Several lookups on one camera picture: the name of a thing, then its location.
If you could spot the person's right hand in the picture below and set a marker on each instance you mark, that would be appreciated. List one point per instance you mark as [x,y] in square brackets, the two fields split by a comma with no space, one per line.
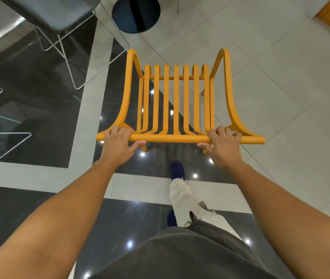
[226,151]

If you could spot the person's left hand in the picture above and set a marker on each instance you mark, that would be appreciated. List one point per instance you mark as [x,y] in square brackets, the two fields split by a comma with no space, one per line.
[115,148]

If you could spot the person's left thumb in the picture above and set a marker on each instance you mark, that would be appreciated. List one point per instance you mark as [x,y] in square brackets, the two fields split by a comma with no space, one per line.
[137,144]

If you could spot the person's right thumb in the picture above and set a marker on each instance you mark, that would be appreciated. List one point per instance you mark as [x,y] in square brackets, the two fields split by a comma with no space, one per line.
[205,146]

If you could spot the orange slatted chair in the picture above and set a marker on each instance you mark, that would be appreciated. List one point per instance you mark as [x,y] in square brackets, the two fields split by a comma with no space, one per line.
[176,138]

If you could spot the person's left forearm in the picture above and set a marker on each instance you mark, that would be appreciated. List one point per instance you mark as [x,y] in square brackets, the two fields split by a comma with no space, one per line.
[51,220]

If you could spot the person's right forearm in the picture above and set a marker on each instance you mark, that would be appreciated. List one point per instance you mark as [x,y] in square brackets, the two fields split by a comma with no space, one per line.
[287,220]

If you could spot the navy blue shoe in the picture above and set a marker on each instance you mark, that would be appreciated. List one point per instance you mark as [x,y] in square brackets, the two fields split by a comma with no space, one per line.
[171,219]
[177,170]

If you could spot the beige trousers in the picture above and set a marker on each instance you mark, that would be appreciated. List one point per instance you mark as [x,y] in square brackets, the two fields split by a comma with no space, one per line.
[184,200]

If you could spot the dark grey shirt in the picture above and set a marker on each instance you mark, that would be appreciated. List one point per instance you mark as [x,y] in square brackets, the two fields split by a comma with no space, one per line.
[182,252]

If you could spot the round dark table base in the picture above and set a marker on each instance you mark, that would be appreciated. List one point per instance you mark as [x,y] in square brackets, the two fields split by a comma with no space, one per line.
[136,14]

